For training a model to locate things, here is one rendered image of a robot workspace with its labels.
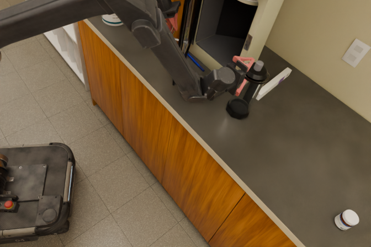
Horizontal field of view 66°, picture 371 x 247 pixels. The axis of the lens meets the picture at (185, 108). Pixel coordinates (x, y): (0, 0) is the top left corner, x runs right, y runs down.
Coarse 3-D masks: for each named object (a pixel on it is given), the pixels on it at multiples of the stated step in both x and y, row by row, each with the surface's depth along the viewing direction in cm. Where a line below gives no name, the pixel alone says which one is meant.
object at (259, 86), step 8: (256, 80) 102; (264, 80) 103; (248, 88) 106; (256, 88) 106; (232, 96) 115; (240, 96) 111; (248, 96) 109; (256, 96) 112; (232, 104) 116; (240, 104) 113; (248, 104) 113; (240, 112) 117
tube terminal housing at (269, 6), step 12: (264, 0) 97; (276, 0) 100; (264, 12) 100; (276, 12) 106; (252, 24) 105; (264, 24) 106; (264, 36) 114; (192, 48) 140; (252, 48) 113; (204, 60) 137
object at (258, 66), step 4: (252, 64) 106; (256, 64) 102; (260, 64) 102; (252, 68) 104; (256, 68) 103; (260, 68) 103; (264, 68) 105; (248, 72) 103; (252, 72) 103; (256, 72) 103; (260, 72) 104; (264, 72) 104; (252, 76) 103; (256, 76) 102; (260, 76) 102; (264, 76) 103
